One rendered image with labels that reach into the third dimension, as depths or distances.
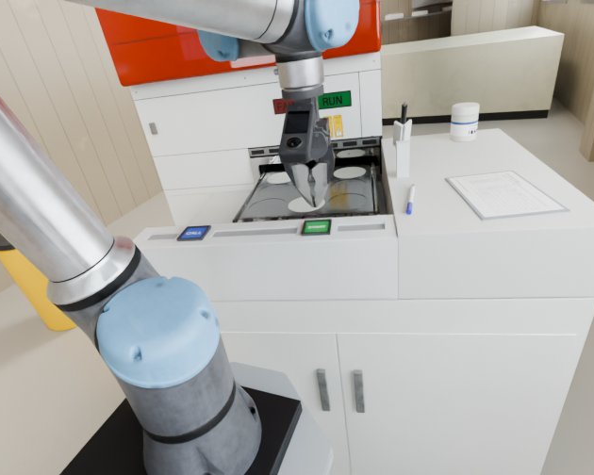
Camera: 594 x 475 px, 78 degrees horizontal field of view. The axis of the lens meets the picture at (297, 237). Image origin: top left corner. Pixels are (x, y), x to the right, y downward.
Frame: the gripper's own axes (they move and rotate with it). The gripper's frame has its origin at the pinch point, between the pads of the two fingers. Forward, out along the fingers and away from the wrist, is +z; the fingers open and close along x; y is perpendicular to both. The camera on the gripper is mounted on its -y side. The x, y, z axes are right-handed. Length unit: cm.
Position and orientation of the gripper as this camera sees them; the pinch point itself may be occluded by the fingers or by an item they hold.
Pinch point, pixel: (314, 202)
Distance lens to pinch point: 69.6
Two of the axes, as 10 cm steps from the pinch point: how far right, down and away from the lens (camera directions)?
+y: 1.5, -5.0, 8.5
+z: 1.3, 8.6, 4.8
